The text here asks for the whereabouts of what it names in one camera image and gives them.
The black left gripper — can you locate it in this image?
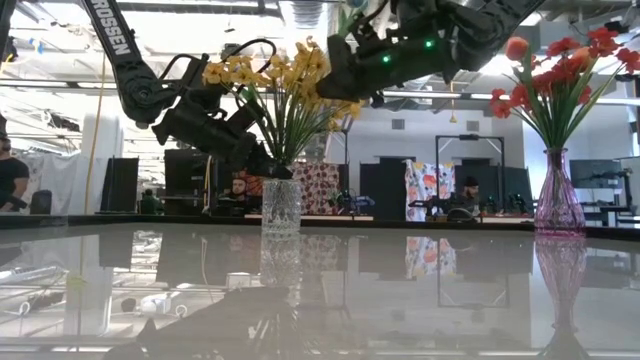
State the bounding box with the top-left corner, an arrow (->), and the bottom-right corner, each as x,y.
151,93 -> 295,181

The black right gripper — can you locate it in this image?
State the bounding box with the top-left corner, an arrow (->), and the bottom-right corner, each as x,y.
316,13 -> 462,101

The clear glass vase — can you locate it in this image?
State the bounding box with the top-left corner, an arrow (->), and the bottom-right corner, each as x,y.
261,177 -> 303,236

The purple glass vase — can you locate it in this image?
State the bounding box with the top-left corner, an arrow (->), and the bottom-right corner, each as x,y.
533,147 -> 587,236

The person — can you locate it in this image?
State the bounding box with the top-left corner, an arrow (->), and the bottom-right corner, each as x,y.
0,134 -> 31,214
219,175 -> 261,216
452,174 -> 484,214

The dotted floral cloth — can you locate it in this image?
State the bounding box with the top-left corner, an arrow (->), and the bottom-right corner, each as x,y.
292,162 -> 342,216

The wide black panel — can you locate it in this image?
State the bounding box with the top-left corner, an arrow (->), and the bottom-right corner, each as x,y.
163,148 -> 221,216

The long overhead light bar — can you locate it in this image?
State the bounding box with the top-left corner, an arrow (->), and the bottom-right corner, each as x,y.
382,88 -> 506,101

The black cabinet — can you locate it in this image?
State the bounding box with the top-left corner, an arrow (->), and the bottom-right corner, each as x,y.
359,157 -> 407,221

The white floral cloth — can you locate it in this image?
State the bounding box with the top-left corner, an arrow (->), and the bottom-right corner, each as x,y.
403,159 -> 457,222

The black partition panel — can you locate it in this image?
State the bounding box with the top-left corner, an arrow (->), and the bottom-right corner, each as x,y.
101,157 -> 140,212

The white curtain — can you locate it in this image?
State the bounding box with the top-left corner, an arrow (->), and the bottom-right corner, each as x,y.
19,152 -> 104,216

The black monitor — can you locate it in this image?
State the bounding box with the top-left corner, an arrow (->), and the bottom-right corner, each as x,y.
572,159 -> 624,190

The black aluminium table frame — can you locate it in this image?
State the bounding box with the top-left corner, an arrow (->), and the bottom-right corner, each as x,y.
0,213 -> 640,241

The black metal frame stand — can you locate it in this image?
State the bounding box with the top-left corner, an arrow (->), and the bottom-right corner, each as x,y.
434,133 -> 506,221

